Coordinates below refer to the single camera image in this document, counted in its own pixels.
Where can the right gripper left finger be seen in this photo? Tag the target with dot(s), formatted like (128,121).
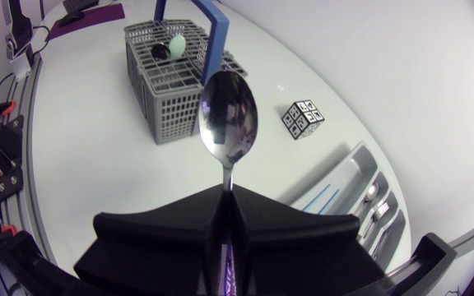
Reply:
(159,230)

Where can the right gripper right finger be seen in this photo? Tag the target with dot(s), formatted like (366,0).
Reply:
(298,246)

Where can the steel spoon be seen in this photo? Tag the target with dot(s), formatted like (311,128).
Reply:
(229,115)
(370,192)

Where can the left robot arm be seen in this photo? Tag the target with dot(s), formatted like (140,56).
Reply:
(18,29)

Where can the grey cutlery tray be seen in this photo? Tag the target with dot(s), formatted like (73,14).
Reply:
(354,172)

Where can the grey cutlery basket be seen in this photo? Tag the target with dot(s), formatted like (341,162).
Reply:
(171,94)

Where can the thin blue stick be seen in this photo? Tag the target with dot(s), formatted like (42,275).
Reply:
(317,197)
(328,201)

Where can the steel fork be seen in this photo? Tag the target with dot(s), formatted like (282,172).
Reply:
(379,214)

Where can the black-and-white patterned cube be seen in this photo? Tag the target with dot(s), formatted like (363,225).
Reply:
(303,119)

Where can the pale green plastic spoon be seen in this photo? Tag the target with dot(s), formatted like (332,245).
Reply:
(177,46)

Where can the dark mat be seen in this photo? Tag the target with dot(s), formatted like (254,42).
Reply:
(93,18)

